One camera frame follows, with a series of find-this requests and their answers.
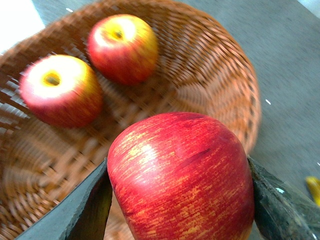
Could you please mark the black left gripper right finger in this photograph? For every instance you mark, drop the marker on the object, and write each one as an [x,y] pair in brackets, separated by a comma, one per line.
[282,212]

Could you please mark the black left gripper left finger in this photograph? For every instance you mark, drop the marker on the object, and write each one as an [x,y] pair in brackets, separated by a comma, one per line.
[82,215]

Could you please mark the yellow banana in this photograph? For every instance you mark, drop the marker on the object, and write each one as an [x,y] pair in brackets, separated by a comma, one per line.
[313,184]

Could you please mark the red yellow apple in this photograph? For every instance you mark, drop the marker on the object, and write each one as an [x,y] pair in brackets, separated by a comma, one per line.
[62,91]
[123,48]

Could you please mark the left wicker basket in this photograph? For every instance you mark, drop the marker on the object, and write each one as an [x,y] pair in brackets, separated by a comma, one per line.
[200,68]

